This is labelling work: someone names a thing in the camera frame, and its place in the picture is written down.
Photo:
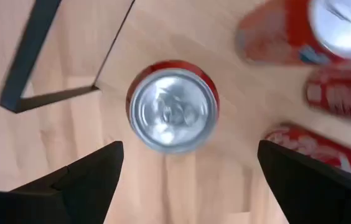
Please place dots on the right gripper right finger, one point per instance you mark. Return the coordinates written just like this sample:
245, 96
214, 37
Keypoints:
312, 193

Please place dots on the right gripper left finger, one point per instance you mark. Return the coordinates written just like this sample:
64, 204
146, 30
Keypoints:
85, 186

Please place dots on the red can with white print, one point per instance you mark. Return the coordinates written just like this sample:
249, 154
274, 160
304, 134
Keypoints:
312, 146

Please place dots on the red soda can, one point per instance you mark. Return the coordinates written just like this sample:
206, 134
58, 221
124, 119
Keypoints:
340, 93

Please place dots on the red can with black label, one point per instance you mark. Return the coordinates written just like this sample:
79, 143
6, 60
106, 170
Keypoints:
172, 109

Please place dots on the red can with blue logo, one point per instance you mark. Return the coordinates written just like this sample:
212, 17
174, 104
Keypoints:
272, 34

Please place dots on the wooden shelf with black frame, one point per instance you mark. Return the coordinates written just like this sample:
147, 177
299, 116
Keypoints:
26, 62

